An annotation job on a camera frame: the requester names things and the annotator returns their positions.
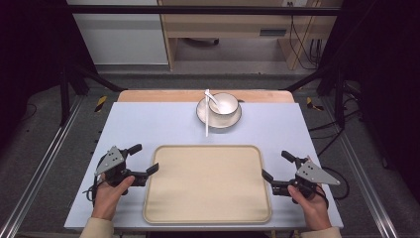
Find white cabinet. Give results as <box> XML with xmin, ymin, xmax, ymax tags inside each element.
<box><xmin>65</xmin><ymin>0</ymin><xmax>169</xmax><ymax>66</ymax></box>

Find dark curtain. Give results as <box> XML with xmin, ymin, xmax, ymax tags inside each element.
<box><xmin>318</xmin><ymin>0</ymin><xmax>420</xmax><ymax>202</ymax></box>
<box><xmin>0</xmin><ymin>0</ymin><xmax>100</xmax><ymax>147</ymax></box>

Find person's right hand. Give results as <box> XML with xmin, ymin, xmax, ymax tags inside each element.
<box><xmin>286</xmin><ymin>183</ymin><xmax>333</xmax><ymax>232</ymax></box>

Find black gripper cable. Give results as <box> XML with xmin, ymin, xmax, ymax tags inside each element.
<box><xmin>316</xmin><ymin>166</ymin><xmax>351</xmax><ymax>210</ymax></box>
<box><xmin>81</xmin><ymin>175</ymin><xmax>101</xmax><ymax>206</ymax></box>

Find white plate with dark rim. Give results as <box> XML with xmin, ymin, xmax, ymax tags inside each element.
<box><xmin>195</xmin><ymin>95</ymin><xmax>243</xmax><ymax>130</ymax></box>

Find white bowl with dark rim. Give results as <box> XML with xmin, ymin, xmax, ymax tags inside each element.
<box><xmin>208</xmin><ymin>92</ymin><xmax>240</xmax><ymax>116</ymax></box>

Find white spoon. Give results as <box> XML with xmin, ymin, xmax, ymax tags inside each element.
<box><xmin>203</xmin><ymin>88</ymin><xmax>221</xmax><ymax>107</ymax></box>

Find black hanging cables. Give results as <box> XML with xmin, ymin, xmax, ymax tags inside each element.
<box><xmin>286</xmin><ymin>1</ymin><xmax>324</xmax><ymax>71</ymax></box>

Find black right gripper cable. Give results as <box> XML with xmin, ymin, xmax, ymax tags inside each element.
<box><xmin>316</xmin><ymin>166</ymin><xmax>351</xmax><ymax>210</ymax></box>

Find white chopstick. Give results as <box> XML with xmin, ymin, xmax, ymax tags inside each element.
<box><xmin>204</xmin><ymin>89</ymin><xmax>211</xmax><ymax>138</ymax></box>

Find black floor cables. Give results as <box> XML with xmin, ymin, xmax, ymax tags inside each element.
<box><xmin>308</xmin><ymin>82</ymin><xmax>363</xmax><ymax>158</ymax></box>

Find aluminium floor rail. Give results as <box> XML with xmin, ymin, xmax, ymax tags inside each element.
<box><xmin>0</xmin><ymin>94</ymin><xmax>85</xmax><ymax>238</ymax></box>
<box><xmin>321</xmin><ymin>97</ymin><xmax>400</xmax><ymax>238</ymax></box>

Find person's left hand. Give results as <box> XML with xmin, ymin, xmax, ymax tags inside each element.
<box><xmin>91</xmin><ymin>175</ymin><xmax>137</xmax><ymax>221</ymax></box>

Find black horizontal frame bar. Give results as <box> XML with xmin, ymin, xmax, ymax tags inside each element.
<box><xmin>67</xmin><ymin>4</ymin><xmax>343</xmax><ymax>17</ymax></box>

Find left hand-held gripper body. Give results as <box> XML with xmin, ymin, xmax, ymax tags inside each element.
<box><xmin>94</xmin><ymin>145</ymin><xmax>149</xmax><ymax>196</ymax></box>

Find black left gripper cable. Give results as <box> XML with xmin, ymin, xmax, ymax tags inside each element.
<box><xmin>81</xmin><ymin>175</ymin><xmax>101</xmax><ymax>206</ymax></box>

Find black metal stand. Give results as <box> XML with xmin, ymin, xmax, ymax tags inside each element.
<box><xmin>58</xmin><ymin>63</ymin><xmax>128</xmax><ymax>127</ymax></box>
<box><xmin>280</xmin><ymin>63</ymin><xmax>347</xmax><ymax>131</ymax></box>

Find beige rectangular tray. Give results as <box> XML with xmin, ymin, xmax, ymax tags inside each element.
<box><xmin>142</xmin><ymin>144</ymin><xmax>273</xmax><ymax>225</ymax></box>

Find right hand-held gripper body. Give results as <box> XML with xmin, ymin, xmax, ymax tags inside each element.
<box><xmin>271</xmin><ymin>156</ymin><xmax>342</xmax><ymax>201</ymax></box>

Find wooden desk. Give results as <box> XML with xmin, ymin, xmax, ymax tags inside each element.
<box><xmin>157</xmin><ymin>0</ymin><xmax>345</xmax><ymax>71</ymax></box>

